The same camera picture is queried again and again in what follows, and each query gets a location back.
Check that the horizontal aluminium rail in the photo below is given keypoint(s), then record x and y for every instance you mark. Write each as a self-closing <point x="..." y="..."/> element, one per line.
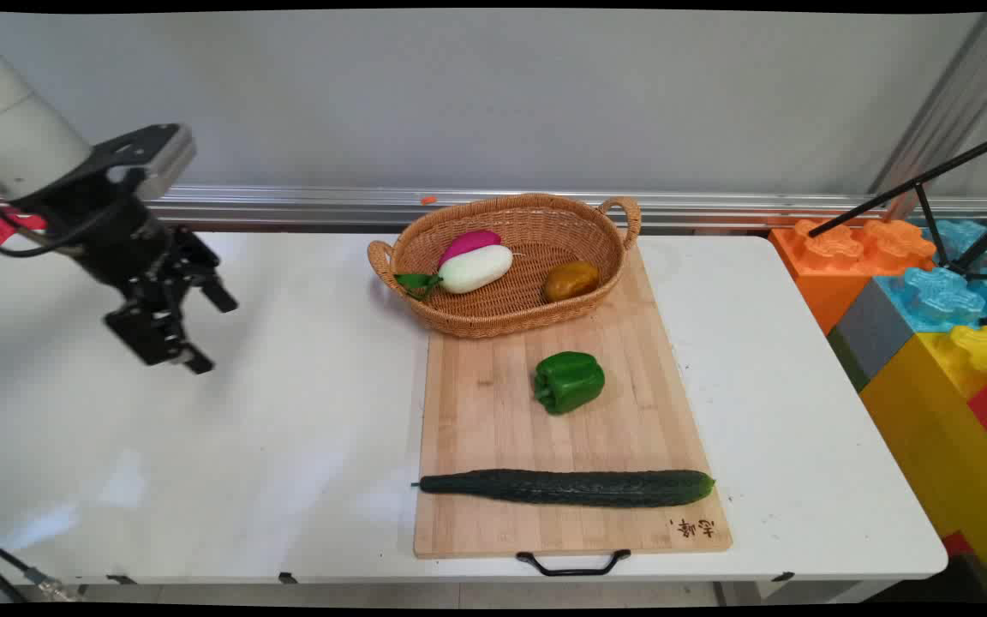
<point x="288" y="206"/>

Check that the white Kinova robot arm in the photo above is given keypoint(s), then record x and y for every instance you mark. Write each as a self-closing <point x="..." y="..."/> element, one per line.
<point x="14" y="128"/>

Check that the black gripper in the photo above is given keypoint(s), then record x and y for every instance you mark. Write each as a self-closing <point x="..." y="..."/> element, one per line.
<point x="112" y="236"/>

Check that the orange giant toy brick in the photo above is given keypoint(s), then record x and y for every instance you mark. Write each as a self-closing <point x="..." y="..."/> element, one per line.
<point x="828" y="261"/>

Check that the woven wicker basket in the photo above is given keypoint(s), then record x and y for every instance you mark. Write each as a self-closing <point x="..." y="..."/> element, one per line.
<point x="536" y="231"/>

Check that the black tripod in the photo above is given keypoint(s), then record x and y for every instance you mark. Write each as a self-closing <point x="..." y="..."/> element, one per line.
<point x="913" y="184"/>

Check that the grey giant toy brick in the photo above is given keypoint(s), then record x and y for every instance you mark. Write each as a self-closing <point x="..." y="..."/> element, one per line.
<point x="875" y="330"/>

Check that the yellow giant toy brick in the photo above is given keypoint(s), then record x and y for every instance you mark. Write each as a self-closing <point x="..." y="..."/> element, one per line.
<point x="930" y="428"/>

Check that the green toy bell pepper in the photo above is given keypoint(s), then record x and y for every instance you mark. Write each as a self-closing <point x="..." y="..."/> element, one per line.
<point x="571" y="383"/>

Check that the white pink toy radish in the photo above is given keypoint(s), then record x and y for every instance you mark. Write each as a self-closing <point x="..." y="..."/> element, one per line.
<point x="476" y="267"/>

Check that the red cloth object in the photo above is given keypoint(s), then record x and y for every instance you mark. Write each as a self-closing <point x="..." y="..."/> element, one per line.
<point x="5" y="224"/>

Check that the blue giant toy brick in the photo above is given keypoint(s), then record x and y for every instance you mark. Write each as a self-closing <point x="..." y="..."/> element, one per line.
<point x="943" y="296"/>

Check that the brown yellow toy potato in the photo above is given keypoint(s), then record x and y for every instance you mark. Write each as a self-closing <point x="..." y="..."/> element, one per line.
<point x="571" y="281"/>

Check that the black silver wrist camera box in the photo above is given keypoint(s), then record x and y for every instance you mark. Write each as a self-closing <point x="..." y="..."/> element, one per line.
<point x="159" y="158"/>

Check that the dark green cucumber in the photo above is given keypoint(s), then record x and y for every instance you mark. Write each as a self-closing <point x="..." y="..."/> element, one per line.
<point x="562" y="488"/>

